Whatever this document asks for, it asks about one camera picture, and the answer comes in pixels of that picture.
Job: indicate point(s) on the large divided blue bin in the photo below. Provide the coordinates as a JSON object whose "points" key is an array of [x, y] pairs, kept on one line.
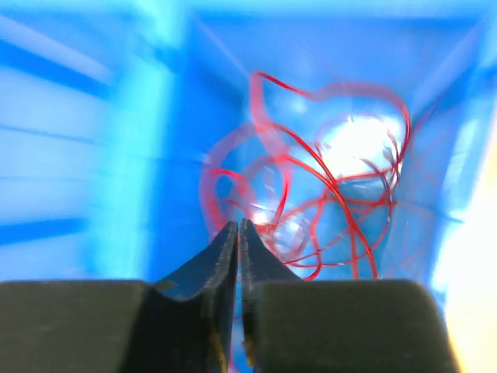
{"points": [[350, 132]]}

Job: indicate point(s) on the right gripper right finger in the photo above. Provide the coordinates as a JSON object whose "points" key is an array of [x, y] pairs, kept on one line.
{"points": [[293, 325]]}

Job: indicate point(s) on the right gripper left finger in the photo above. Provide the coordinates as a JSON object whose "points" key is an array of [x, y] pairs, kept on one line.
{"points": [[181, 323]]}

